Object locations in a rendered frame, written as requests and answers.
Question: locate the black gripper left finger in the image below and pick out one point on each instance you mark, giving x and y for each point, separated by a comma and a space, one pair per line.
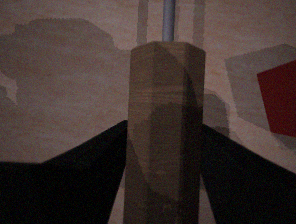
78, 186

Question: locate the red cube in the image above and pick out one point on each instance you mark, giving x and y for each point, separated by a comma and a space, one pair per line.
278, 90

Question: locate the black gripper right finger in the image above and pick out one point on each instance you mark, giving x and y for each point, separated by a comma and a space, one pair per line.
243, 187

